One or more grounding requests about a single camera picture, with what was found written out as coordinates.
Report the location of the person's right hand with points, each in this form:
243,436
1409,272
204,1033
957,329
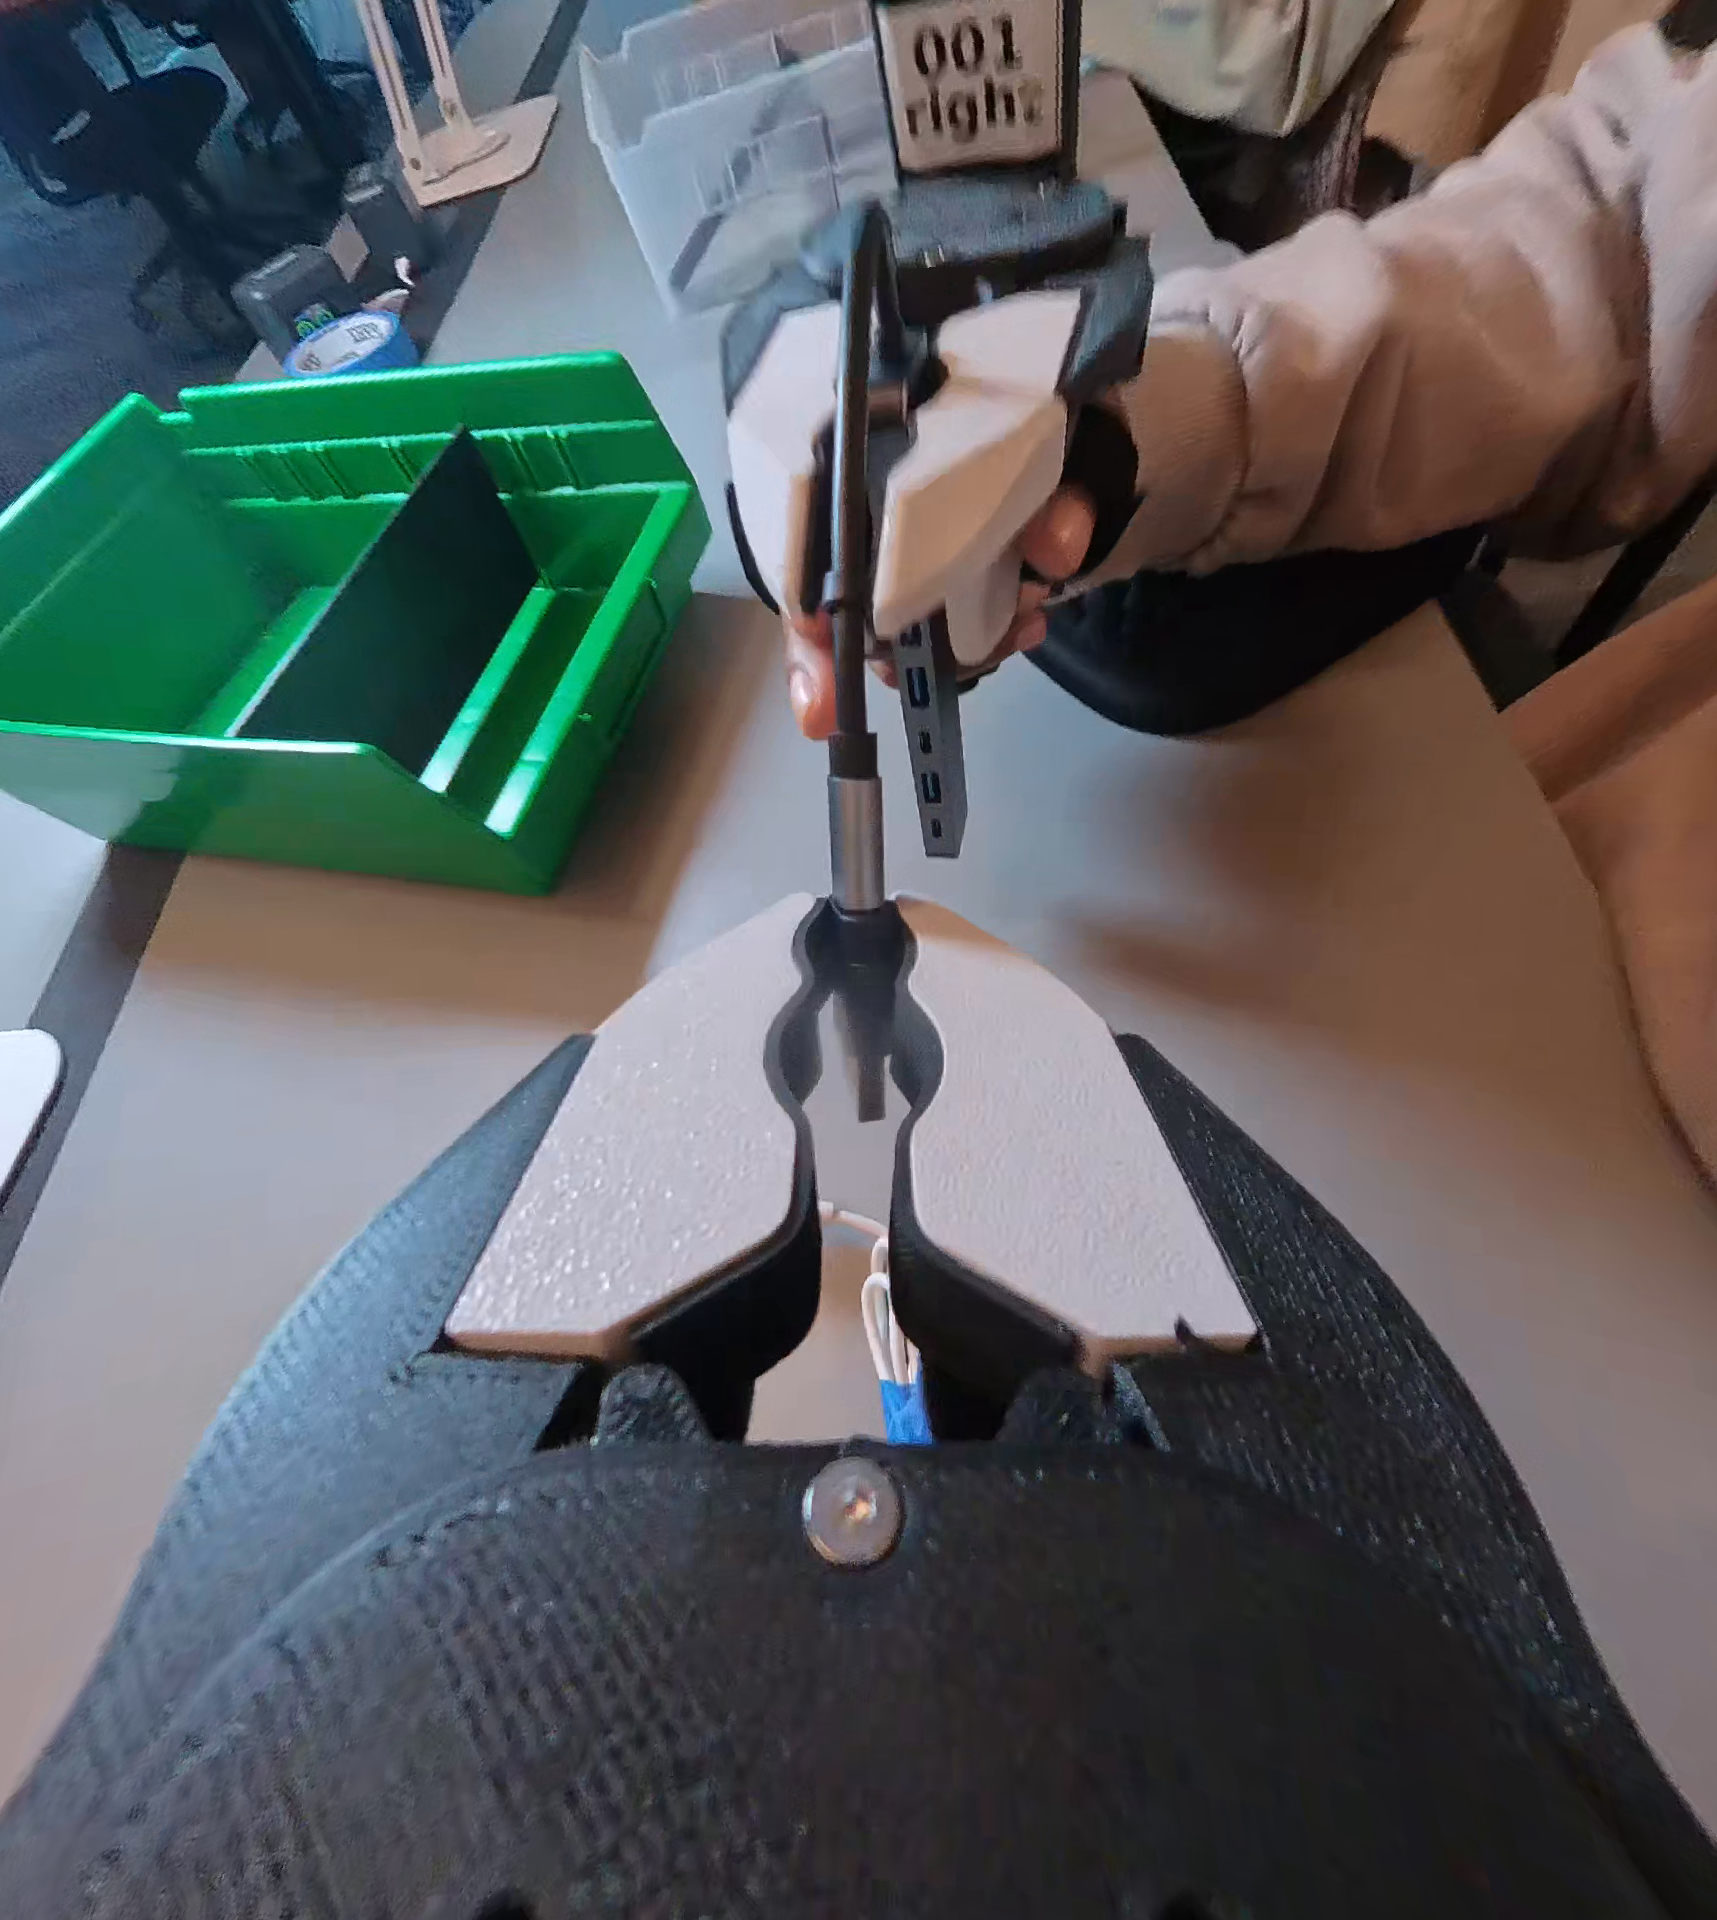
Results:
821,683

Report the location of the person's pale hoodie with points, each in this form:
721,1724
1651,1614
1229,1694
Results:
1698,841

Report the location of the person's right forearm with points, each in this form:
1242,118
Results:
1473,361

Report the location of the black divider plate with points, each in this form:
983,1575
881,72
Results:
408,630

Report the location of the black office chair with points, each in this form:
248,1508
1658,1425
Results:
152,120

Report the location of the tan cloth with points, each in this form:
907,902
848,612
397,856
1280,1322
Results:
1247,60

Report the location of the blue tape roll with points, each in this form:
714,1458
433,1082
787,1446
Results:
349,352

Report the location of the black battery pack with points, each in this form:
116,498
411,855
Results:
381,225
280,293

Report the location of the wooden document stand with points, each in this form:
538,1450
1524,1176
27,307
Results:
476,150

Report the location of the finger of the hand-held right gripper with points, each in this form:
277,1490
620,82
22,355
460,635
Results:
985,450
770,450

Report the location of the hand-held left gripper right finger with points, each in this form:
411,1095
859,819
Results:
1070,1184

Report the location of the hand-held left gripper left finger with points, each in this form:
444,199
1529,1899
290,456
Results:
649,1171

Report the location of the black textured wrist rest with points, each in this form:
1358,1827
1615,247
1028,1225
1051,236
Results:
1247,661

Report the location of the green plastic bin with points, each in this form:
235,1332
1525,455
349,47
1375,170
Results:
49,630

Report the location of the clear plastic compartment bin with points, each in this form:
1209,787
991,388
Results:
739,134

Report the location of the grey slim usb hub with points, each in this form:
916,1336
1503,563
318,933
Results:
859,824

